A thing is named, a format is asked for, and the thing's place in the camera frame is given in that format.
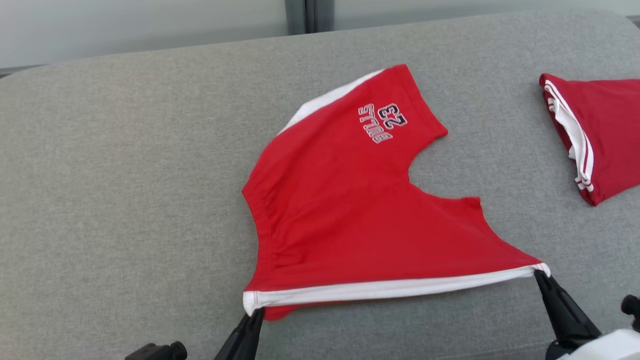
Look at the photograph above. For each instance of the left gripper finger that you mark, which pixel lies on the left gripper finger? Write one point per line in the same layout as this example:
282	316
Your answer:
242	340

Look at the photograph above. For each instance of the red Bulls 23 shorts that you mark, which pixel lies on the red Bulls 23 shorts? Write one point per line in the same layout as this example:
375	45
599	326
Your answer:
340	215

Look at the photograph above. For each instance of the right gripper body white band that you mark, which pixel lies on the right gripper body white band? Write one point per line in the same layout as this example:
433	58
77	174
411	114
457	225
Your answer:
610	347

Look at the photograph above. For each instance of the red basketball jersey white trim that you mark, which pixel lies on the red basketball jersey white trim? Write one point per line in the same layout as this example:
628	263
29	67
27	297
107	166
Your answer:
610	130

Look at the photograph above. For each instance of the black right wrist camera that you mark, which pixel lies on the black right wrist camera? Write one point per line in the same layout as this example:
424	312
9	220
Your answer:
632	310

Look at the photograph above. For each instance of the dark grey wall post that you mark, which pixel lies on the dark grey wall post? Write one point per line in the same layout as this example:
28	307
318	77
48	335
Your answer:
309	15

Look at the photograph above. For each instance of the grey fabric sofa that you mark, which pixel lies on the grey fabric sofa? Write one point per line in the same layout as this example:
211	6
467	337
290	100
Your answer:
125	200

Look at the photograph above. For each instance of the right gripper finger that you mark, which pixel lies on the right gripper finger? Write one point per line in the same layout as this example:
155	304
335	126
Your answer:
565	310

